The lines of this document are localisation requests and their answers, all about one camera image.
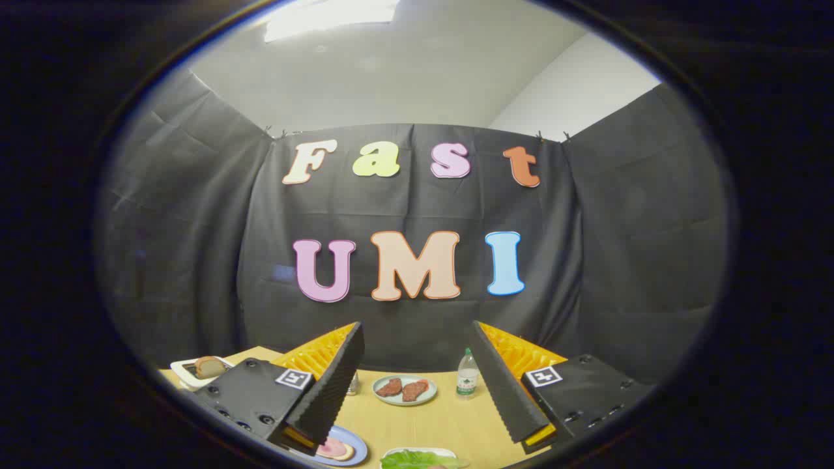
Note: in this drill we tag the brown meat piece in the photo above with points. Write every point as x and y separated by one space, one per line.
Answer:
415 390
389 387

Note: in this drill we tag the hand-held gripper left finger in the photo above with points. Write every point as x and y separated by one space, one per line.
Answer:
329 384

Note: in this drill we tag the brown bread slice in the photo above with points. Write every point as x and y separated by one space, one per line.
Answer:
208 367

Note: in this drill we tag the white toaster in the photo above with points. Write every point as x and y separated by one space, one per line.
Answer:
180 369

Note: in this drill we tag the green lettuce leaf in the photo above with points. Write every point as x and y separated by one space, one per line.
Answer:
417 460

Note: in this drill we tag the pale green plate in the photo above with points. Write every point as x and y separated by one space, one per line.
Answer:
405 402

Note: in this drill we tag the ceiling light panel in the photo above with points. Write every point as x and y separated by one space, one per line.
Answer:
326 16

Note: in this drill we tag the black backdrop cloth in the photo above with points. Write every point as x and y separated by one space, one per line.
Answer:
195 228

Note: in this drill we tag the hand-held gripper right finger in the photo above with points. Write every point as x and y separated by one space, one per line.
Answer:
505 391

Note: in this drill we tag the pale blue plate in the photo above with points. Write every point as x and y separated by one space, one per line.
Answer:
417 449

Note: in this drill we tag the pink ham slice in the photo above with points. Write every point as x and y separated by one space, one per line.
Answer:
333 449

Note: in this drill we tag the clear plastic water bottle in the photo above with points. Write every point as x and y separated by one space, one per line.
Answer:
467 374

